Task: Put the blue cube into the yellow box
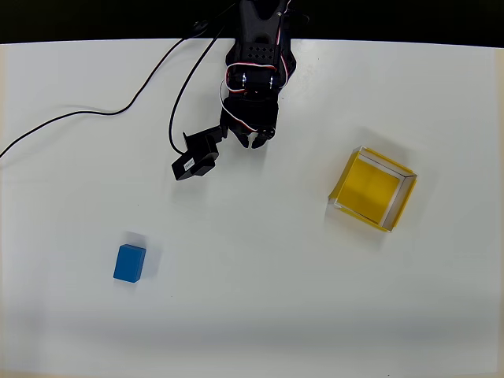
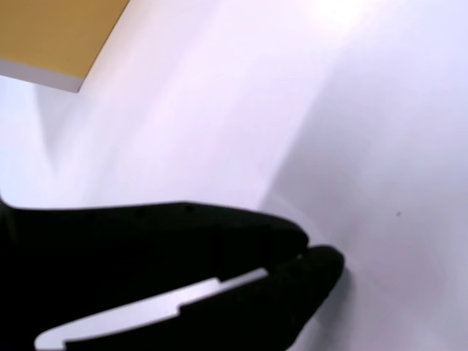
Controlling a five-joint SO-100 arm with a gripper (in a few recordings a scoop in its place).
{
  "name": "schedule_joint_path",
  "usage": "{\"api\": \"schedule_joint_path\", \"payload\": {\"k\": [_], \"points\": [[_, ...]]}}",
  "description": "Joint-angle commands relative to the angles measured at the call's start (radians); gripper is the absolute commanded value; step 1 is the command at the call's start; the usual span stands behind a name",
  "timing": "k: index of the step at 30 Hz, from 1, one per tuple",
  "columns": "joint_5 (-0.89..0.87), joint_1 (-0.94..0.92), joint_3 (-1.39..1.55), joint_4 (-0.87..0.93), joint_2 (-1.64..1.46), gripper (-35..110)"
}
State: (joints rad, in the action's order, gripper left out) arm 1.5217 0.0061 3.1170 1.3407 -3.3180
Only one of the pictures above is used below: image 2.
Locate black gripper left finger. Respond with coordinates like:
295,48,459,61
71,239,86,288
0,192,311,351

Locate yellow cardboard box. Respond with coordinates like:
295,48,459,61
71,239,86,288
0,0,132,94

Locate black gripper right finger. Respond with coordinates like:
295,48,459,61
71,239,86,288
64,244,346,351

